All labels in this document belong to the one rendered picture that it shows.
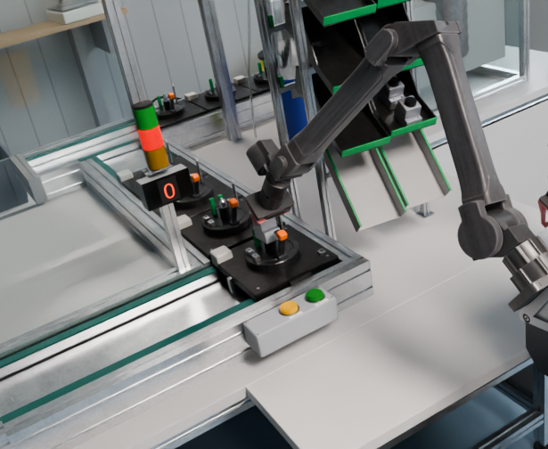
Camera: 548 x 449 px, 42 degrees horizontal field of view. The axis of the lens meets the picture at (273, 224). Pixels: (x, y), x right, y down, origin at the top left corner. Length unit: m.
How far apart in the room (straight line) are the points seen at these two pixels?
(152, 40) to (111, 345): 3.62
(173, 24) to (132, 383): 3.88
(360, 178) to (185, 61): 3.50
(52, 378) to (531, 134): 2.10
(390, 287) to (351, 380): 0.35
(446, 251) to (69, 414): 1.03
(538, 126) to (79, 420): 2.18
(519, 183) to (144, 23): 2.95
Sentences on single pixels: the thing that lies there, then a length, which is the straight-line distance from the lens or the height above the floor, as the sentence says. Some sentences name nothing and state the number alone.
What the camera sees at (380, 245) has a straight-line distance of 2.01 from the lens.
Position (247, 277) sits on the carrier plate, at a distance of 1.76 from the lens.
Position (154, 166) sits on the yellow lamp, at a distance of 1.71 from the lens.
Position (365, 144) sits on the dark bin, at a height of 1.21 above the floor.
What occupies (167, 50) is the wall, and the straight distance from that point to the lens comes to 5.21.
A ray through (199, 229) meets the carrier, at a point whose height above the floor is 0.97.
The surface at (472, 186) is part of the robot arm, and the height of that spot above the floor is 1.32.
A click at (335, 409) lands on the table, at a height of 0.86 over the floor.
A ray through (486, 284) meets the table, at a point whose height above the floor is 0.86.
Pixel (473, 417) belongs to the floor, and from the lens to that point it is 2.71.
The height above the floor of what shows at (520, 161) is 0.59.
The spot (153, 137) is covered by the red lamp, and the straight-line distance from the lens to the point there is 1.68.
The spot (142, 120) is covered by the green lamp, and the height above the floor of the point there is 1.38.
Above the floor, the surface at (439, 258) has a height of 0.86.
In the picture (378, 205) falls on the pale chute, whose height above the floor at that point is 1.02.
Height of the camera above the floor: 1.89
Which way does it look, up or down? 28 degrees down
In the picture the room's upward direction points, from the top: 11 degrees counter-clockwise
